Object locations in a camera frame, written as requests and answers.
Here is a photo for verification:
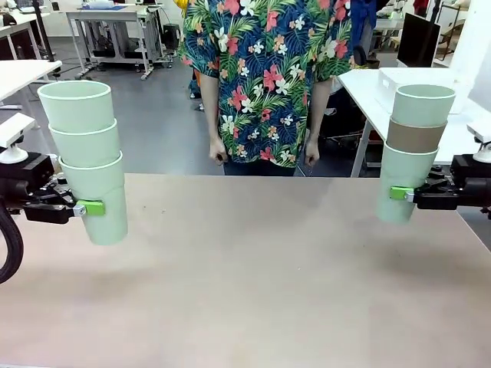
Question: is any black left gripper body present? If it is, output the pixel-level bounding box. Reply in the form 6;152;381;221
0;151;58;211

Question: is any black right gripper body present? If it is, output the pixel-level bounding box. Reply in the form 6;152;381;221
450;153;491;211

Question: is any brown plastic cup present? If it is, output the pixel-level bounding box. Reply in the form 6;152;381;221
385;116;449;153

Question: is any person's left forearm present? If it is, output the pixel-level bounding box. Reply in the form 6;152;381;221
305;78;334;146

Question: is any person's right forearm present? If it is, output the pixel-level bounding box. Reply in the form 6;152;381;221
199;72;222;145

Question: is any white desk holding basket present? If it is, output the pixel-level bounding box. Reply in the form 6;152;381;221
338;67;491;178

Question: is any person's left hand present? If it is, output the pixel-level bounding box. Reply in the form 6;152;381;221
304;138;321;166

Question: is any person's right hand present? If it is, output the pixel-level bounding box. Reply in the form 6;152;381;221
208;136;229;165

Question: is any white side desk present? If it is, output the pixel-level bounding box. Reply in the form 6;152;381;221
0;59;63;101

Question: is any black computer monitor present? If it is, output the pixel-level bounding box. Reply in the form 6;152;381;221
396;11;442;69

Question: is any white desk with dark items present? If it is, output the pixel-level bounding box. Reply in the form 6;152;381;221
0;11;53;61

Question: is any black stand pole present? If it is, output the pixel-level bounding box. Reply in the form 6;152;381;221
32;0;54;62

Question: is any person in floral shirt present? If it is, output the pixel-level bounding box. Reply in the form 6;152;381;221
178;0;356;177

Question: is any bystander in blue clothing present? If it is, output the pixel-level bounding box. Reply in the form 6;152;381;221
351;0;375;66

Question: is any white background desk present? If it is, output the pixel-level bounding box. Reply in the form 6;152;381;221
64;4;164;81

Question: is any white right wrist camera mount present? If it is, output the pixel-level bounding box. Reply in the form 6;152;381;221
466;118;491;162

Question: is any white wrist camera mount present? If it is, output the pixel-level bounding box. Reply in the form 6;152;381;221
466;118;491;162
0;113;38;164

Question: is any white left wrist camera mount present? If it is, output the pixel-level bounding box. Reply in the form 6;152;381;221
0;113;38;164

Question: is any black corrugated cable hose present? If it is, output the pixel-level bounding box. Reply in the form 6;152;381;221
0;206;25;284

